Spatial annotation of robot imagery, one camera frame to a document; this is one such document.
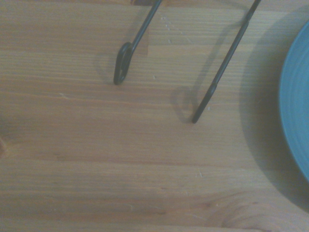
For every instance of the blue round plate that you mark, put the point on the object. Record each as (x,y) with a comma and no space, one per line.
(297,101)

